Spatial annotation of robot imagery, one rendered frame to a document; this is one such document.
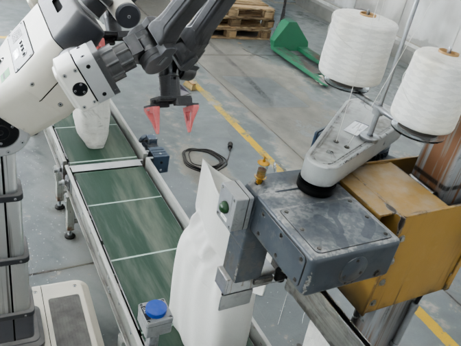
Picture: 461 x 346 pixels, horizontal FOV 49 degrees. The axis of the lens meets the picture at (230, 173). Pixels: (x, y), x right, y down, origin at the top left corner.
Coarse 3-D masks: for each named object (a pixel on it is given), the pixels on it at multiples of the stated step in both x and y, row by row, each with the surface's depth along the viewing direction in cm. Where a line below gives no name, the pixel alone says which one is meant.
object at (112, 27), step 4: (104, 20) 182; (108, 20) 180; (112, 20) 180; (104, 24) 182; (108, 24) 180; (112, 24) 180; (116, 24) 181; (108, 28) 180; (112, 28) 180; (116, 28) 180; (120, 28) 182; (108, 32) 179; (112, 32) 179; (116, 32) 180; (104, 36) 181; (108, 36) 182; (112, 36) 182; (116, 40) 183; (120, 40) 185
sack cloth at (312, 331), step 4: (312, 324) 127; (308, 328) 128; (312, 328) 127; (316, 328) 125; (308, 332) 128; (312, 332) 127; (316, 332) 125; (308, 336) 128; (312, 336) 127; (316, 336) 125; (320, 336) 124; (304, 340) 130; (308, 340) 128; (312, 340) 127; (316, 340) 125; (320, 340) 124; (324, 340) 122; (304, 344) 130; (308, 344) 128; (312, 344) 127; (316, 344) 125; (320, 344) 124; (324, 344) 122; (328, 344) 121
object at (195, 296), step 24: (216, 192) 164; (192, 216) 184; (216, 216) 165; (192, 240) 176; (216, 240) 167; (192, 264) 173; (216, 264) 166; (192, 288) 174; (216, 288) 160; (264, 288) 153; (192, 312) 175; (216, 312) 162; (240, 312) 162; (192, 336) 178; (216, 336) 166; (240, 336) 169
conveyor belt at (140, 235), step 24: (96, 192) 264; (120, 192) 268; (144, 192) 272; (96, 216) 248; (120, 216) 251; (144, 216) 254; (168, 216) 257; (120, 240) 236; (144, 240) 238; (168, 240) 241; (120, 264) 222; (144, 264) 225; (168, 264) 227; (144, 288) 212; (168, 288) 215; (144, 336) 192; (168, 336) 193
